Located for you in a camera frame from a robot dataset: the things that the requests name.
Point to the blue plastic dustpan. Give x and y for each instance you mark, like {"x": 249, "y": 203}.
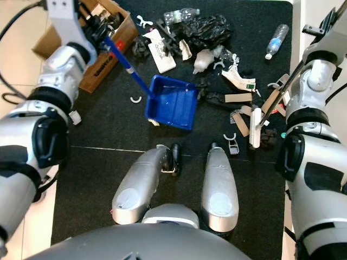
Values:
{"x": 172, "y": 103}

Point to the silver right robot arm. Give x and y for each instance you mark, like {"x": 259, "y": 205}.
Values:
{"x": 317, "y": 162}

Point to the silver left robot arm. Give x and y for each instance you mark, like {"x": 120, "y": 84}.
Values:
{"x": 32, "y": 135}

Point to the large black floor mat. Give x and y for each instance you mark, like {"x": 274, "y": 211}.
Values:
{"x": 249, "y": 16}

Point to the white curved plastic clip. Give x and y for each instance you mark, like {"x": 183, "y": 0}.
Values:
{"x": 230, "y": 137}
{"x": 136, "y": 101}
{"x": 141, "y": 22}

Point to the brown cardboard box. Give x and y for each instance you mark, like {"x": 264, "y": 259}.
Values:
{"x": 114, "y": 65}

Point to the crumpled black glove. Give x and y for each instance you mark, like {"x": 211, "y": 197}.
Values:
{"x": 140, "y": 47}

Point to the clear bottle with blue label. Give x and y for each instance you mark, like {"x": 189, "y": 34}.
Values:
{"x": 276, "y": 42}

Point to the white paper card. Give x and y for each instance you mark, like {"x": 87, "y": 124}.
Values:
{"x": 161, "y": 54}

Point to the grey metal clip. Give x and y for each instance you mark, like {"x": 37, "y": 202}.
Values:
{"x": 282, "y": 82}
{"x": 233, "y": 147}

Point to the crushed clear plastic bottle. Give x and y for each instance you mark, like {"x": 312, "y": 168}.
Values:
{"x": 180, "y": 16}

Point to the brown cardboard strip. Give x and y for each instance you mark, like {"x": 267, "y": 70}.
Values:
{"x": 272, "y": 101}
{"x": 242, "y": 124}
{"x": 239, "y": 98}

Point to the white carton with green label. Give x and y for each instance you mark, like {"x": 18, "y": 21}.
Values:
{"x": 239, "y": 79}

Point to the black plastic bag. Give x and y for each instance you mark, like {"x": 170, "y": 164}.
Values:
{"x": 206, "y": 32}

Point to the crumpled white plastic bottle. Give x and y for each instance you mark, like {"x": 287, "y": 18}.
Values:
{"x": 203, "y": 62}

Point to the black plastic scrap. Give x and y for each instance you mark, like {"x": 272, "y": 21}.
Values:
{"x": 214, "y": 96}

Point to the silver left robot leg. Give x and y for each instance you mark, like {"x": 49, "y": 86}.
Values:
{"x": 141, "y": 184}

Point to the silver robot leg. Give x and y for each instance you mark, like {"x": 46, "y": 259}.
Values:
{"x": 141, "y": 184}
{"x": 219, "y": 187}

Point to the silver right robot leg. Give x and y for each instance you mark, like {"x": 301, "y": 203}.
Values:
{"x": 219, "y": 187}

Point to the grey robot torso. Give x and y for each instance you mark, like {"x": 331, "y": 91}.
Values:
{"x": 157, "y": 244}

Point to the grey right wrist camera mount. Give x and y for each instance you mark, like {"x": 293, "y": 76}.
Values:
{"x": 325, "y": 49}

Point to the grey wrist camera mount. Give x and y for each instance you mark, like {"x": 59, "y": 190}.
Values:
{"x": 325, "y": 49}
{"x": 65, "y": 21}

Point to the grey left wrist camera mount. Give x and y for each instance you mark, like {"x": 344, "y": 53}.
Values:
{"x": 65, "y": 21}

